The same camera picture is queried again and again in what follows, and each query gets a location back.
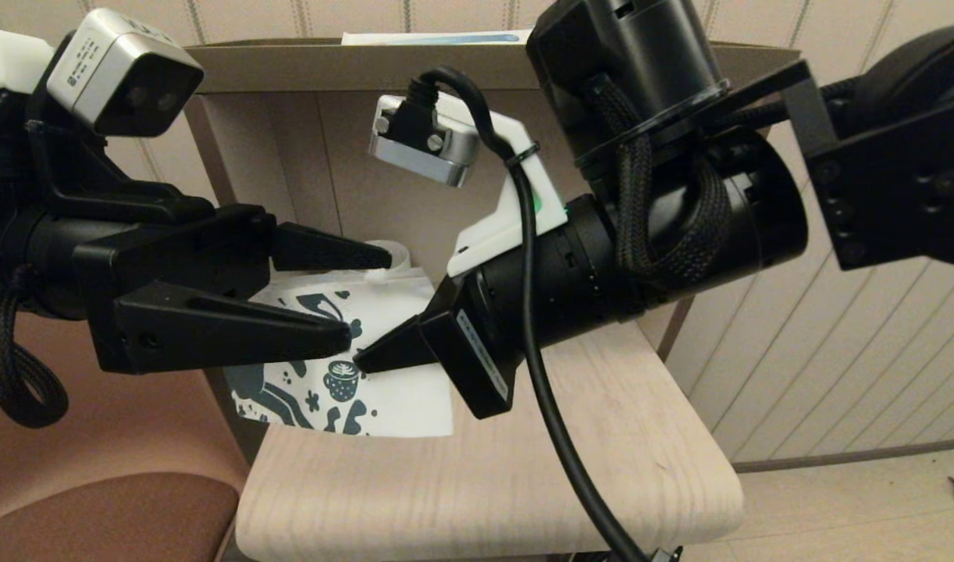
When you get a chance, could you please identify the white horse-print zipper pouch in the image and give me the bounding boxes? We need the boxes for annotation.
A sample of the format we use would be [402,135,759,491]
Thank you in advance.
[226,268,454,438]

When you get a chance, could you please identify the white ribbed ceramic mug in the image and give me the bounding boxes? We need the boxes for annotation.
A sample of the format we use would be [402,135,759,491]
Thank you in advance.
[368,240,413,274]

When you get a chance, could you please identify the beige wooden shelf table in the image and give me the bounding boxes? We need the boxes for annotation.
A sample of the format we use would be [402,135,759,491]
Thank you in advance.
[180,37,799,562]

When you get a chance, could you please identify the white blue toothpaste box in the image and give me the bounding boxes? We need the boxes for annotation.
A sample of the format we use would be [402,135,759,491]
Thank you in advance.
[340,29,534,45]

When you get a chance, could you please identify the white right camera bracket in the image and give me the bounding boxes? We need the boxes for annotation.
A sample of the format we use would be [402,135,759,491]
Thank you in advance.
[376,94,570,278]

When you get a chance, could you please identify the black right camera cable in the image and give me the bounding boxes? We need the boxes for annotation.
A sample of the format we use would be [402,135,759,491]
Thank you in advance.
[387,66,650,562]

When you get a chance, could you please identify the black braided cable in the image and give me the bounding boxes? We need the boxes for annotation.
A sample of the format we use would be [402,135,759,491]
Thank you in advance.
[0,269,70,429]
[590,74,734,283]

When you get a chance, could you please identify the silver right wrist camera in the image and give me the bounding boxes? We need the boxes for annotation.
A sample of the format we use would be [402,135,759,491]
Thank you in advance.
[368,94,482,188]

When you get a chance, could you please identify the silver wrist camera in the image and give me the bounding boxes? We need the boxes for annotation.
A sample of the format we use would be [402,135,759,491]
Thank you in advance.
[46,8,206,137]
[368,94,482,188]

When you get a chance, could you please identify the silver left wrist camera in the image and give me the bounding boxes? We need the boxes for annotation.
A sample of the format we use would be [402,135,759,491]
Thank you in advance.
[46,8,206,137]

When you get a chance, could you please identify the brown wall baseboard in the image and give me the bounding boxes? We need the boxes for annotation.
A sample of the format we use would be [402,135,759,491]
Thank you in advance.
[733,437,954,475]

